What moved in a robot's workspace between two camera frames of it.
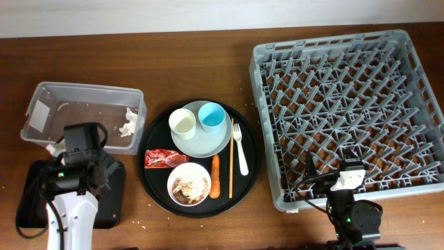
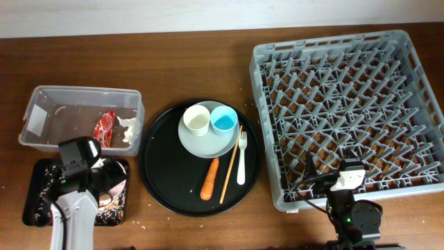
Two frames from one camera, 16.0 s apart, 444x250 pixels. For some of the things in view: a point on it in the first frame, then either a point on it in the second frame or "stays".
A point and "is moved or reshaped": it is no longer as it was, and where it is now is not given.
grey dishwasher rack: x=363 y=97 stays
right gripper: x=324 y=182 stays
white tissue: x=128 y=128 is moved or reshaped
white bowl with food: x=189 y=184 to x=107 y=198
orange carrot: x=215 y=187 is moved or reshaped
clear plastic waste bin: x=123 y=111 stays
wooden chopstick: x=230 y=182 to x=232 y=164
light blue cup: x=211 y=115 to x=223 y=120
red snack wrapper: x=164 y=158 to x=103 y=128
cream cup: x=183 y=122 to x=197 y=118
